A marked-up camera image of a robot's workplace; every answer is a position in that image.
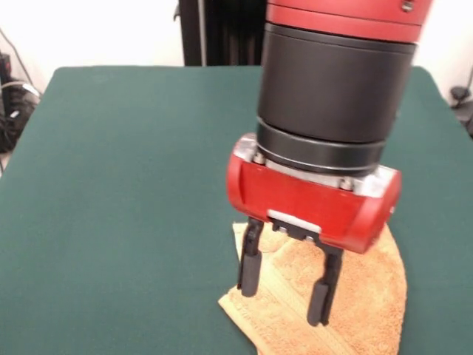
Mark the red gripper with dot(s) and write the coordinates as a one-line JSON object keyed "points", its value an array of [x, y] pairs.
{"points": [[306, 207]]}

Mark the orange terry towel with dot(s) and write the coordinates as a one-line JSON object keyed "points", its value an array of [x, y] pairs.
{"points": [[362, 296]]}

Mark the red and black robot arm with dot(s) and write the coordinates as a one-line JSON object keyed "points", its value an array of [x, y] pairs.
{"points": [[332, 92]]}

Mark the dark green table cloth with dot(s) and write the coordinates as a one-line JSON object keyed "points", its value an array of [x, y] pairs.
{"points": [[111, 222]]}

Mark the black equipment base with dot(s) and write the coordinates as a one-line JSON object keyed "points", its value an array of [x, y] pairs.
{"points": [[467, 122]]}

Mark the black power adapter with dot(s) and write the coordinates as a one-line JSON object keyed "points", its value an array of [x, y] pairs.
{"points": [[4, 66]]}

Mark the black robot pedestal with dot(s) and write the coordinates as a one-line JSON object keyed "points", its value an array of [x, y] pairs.
{"points": [[221, 37]]}

